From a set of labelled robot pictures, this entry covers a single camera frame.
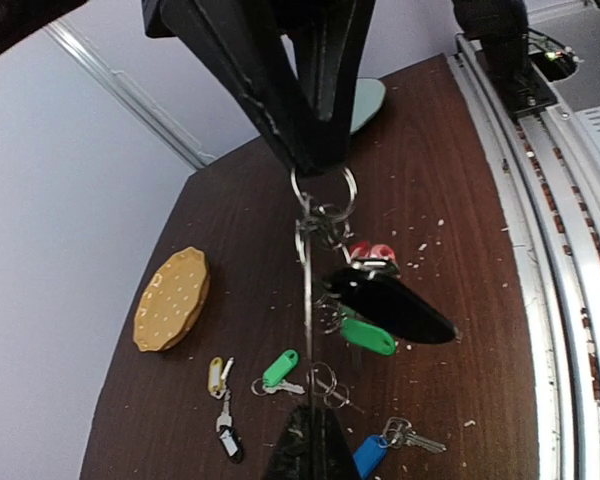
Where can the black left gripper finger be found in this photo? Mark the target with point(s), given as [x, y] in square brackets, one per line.
[311, 446]

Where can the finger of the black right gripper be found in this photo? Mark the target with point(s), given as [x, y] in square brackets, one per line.
[241, 44]
[328, 39]

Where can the green tag key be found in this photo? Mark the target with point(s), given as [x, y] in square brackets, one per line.
[361, 336]
[273, 380]

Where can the red tag key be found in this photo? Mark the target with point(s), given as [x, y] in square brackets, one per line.
[380, 255]

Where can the teal floral plate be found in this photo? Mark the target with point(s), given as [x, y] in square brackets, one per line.
[368, 100]

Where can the black tag key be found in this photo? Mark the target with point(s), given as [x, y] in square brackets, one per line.
[227, 434]

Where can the blue tag key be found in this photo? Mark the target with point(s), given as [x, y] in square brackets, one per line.
[397, 433]

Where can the yellow tag key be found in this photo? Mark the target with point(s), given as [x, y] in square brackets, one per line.
[218, 372]

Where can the yellow polka dot plate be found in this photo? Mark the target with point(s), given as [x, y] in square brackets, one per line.
[172, 301]

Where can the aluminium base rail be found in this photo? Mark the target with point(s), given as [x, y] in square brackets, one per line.
[546, 166]

